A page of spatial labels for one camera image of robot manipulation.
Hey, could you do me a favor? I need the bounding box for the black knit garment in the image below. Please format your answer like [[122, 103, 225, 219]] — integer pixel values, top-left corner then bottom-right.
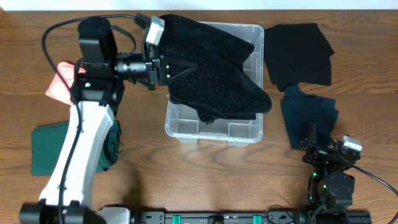
[[159, 14, 272, 123]]

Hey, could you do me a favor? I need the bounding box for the pink garment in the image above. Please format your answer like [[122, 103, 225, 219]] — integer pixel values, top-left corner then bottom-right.
[[45, 62, 75, 105]]

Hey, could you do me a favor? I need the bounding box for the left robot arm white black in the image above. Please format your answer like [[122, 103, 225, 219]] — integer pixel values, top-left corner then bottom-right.
[[19, 14, 197, 223]]

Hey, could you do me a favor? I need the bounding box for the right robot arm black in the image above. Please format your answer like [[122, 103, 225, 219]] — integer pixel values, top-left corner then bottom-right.
[[298, 124, 363, 211]]

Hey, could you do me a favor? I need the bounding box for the dark teal folded garment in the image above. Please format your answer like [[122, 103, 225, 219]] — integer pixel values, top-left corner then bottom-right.
[[280, 85, 339, 149]]

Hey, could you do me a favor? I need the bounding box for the clear plastic storage bin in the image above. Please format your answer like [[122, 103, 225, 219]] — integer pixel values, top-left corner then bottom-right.
[[165, 22, 264, 146]]

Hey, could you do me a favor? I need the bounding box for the black folded cloth right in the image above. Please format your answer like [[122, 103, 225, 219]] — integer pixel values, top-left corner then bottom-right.
[[264, 23, 334, 92]]

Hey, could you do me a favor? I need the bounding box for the green folded garment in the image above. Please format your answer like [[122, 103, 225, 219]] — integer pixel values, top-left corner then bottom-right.
[[31, 120, 122, 176]]

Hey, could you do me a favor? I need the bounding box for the black mounting rail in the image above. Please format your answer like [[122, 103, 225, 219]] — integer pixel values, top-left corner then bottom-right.
[[135, 211, 373, 224]]

